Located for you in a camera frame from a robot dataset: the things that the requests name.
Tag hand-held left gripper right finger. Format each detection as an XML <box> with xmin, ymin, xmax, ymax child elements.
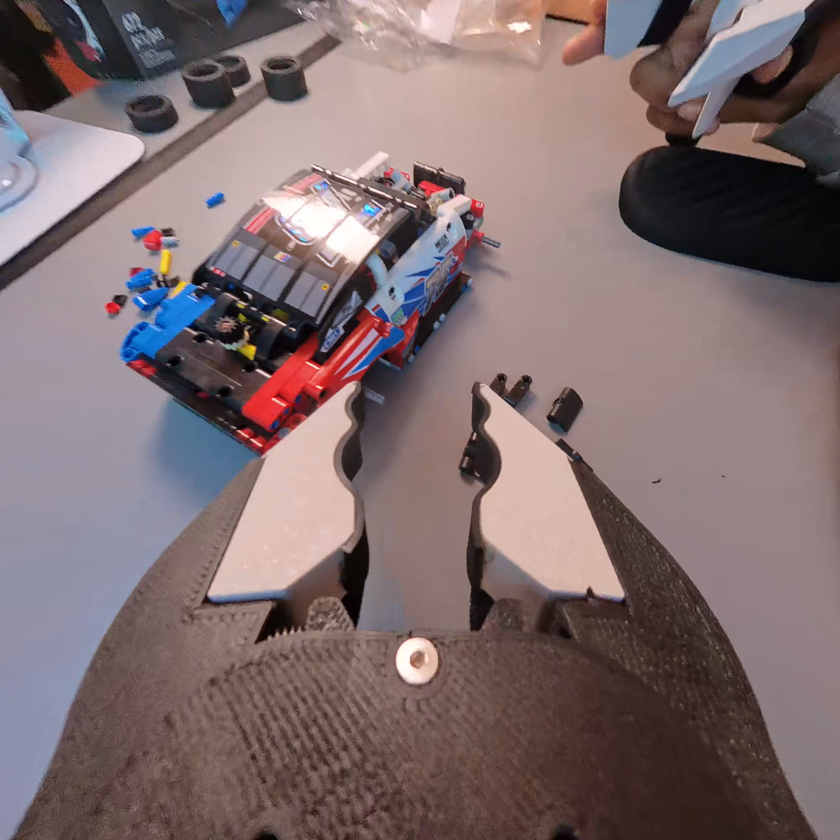
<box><xmin>468</xmin><ymin>382</ymin><xmax>626</xmax><ymax>630</ymax></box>

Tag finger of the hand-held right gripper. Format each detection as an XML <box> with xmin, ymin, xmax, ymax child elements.
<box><xmin>602</xmin><ymin>0</ymin><xmax>698</xmax><ymax>60</ymax></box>
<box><xmin>667</xmin><ymin>0</ymin><xmax>819</xmax><ymax>140</ymax></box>

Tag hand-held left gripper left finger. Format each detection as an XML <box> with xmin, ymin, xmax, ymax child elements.
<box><xmin>205</xmin><ymin>382</ymin><xmax>367</xmax><ymax>624</ymax></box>

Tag lego race car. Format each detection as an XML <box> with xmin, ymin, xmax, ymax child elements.
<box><xmin>120</xmin><ymin>151</ymin><xmax>503</xmax><ymax>457</ymax></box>

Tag person's right forearm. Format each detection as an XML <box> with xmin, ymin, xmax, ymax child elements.
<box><xmin>753</xmin><ymin>77</ymin><xmax>840</xmax><ymax>193</ymax></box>

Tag black curved lego piece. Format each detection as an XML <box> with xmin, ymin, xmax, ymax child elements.
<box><xmin>546</xmin><ymin>387</ymin><xmax>585</xmax><ymax>433</ymax></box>

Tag small coloured lego pieces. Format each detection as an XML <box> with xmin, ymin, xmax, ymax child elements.
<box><xmin>104</xmin><ymin>225</ymin><xmax>198</xmax><ymax>317</ymax></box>

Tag black lego set box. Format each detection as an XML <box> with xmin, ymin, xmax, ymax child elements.
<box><xmin>0</xmin><ymin>0</ymin><xmax>198</xmax><ymax>112</ymax></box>

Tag black wrist rest pad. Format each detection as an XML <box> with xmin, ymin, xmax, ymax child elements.
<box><xmin>619</xmin><ymin>144</ymin><xmax>840</xmax><ymax>284</ymax></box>

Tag clear plastic bag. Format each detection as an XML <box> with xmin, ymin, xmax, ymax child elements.
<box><xmin>289</xmin><ymin>0</ymin><xmax>546</xmax><ymax>70</ymax></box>

